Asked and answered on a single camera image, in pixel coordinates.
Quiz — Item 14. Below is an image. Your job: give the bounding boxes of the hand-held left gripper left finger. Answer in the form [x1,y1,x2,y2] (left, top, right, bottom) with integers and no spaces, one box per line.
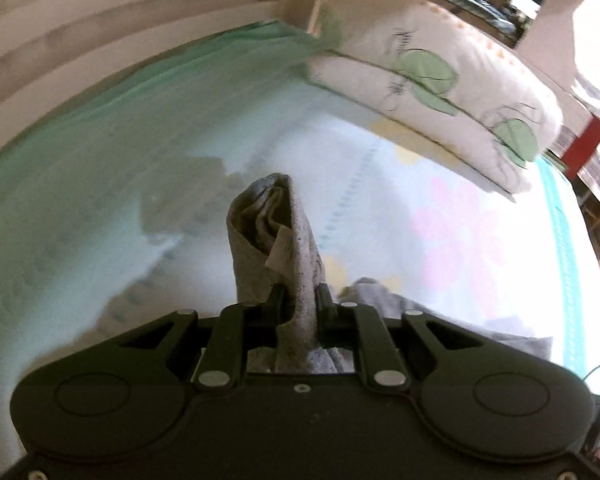
[116,284,288,392]

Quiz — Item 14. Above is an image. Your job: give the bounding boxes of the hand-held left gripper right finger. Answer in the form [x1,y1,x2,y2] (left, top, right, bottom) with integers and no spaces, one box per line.
[316,284,481,395]

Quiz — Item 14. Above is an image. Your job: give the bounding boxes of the grey pants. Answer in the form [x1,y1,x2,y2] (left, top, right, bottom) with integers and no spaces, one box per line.
[226,173,554,376]

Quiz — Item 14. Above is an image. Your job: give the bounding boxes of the light green floral bedsheet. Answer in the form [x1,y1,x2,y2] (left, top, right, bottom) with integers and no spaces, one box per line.
[0,19,600,476]

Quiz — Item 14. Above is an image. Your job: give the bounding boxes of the white pillow with green leaves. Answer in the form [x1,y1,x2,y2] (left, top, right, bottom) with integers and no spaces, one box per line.
[305,0,566,204]

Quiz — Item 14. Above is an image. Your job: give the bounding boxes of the wooden headboard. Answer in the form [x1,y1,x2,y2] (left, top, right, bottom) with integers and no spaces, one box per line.
[0,0,600,168]

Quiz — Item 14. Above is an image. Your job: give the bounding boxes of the red wooden post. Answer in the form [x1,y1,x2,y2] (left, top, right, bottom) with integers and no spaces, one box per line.
[561,114,600,177]

